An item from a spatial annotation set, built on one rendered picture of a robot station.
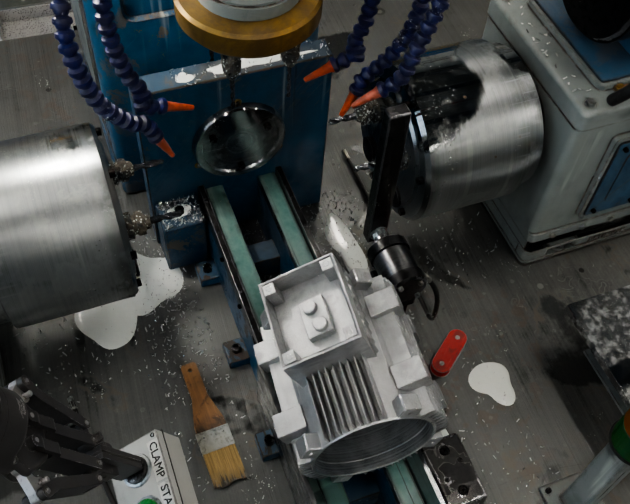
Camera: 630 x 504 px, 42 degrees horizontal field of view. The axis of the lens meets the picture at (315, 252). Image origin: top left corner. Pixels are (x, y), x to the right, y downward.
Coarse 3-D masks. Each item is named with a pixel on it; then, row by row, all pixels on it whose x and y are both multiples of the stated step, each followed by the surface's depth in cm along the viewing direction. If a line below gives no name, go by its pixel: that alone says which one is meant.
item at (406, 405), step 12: (360, 276) 101; (360, 288) 102; (264, 312) 104; (264, 324) 104; (408, 396) 92; (396, 408) 92; (408, 408) 91; (420, 408) 92; (300, 444) 94; (312, 444) 93; (432, 444) 103; (300, 456) 94; (312, 456) 94; (336, 480) 104
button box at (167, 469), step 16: (160, 432) 91; (128, 448) 91; (144, 448) 90; (160, 448) 89; (176, 448) 92; (160, 464) 88; (176, 464) 90; (112, 480) 90; (144, 480) 88; (160, 480) 88; (176, 480) 88; (128, 496) 89; (144, 496) 88; (160, 496) 87; (176, 496) 87; (192, 496) 90
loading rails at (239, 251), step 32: (224, 192) 132; (288, 192) 132; (224, 224) 128; (288, 224) 129; (224, 256) 124; (256, 256) 134; (288, 256) 128; (320, 256) 124; (224, 288) 133; (256, 288) 122; (256, 320) 118; (224, 352) 127; (288, 448) 108; (288, 480) 116; (320, 480) 105; (352, 480) 113; (384, 480) 108; (416, 480) 105
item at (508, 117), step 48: (432, 48) 122; (480, 48) 119; (432, 96) 113; (480, 96) 114; (528, 96) 117; (432, 144) 112; (480, 144) 115; (528, 144) 118; (432, 192) 116; (480, 192) 121
